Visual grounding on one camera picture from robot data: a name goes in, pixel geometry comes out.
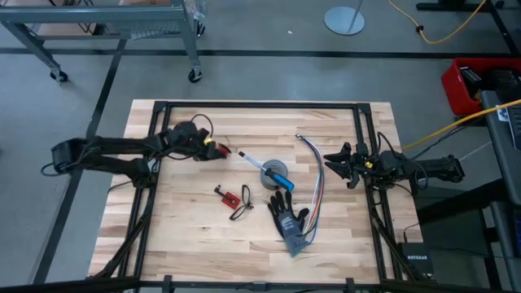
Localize black aluminium table frame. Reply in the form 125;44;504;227
87;100;427;293

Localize black grey work glove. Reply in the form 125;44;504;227
267;190;310;258

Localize black Netgear network switch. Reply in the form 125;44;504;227
397;242;436;278

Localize yellow power cable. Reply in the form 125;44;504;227
401;98;521;152

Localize white floor cable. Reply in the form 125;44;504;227
459;141;493;163

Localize blue black handled screwdriver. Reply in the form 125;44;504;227
237;151;296;192

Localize red plastic bin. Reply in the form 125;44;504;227
440;56;521;117

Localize clear safety glasses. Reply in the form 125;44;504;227
228;184;256;222

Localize small red circuit board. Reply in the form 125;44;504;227
213;185;242;211

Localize black horizontal rig bar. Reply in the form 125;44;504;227
0;276;521;293

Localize black wire spool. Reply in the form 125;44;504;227
212;142;233;161

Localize grey desk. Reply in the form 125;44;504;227
479;90;521;286

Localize multicoloured wire bundle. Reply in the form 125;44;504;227
295;133;326;247

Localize grey duct tape roll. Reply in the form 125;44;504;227
259;159;289;190

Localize yellow cable with black connector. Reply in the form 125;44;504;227
386;0;488;46

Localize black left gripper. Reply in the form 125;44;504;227
190;128;230;162

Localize red electrical wire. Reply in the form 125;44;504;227
214;136;232;160

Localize grey metal wheeled cart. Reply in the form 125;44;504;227
0;0;207;85

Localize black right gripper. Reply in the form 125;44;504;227
324;142;383;190

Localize black electronic device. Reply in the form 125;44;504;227
458;66;485;98

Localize round grey stand base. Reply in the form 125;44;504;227
323;0;366;37

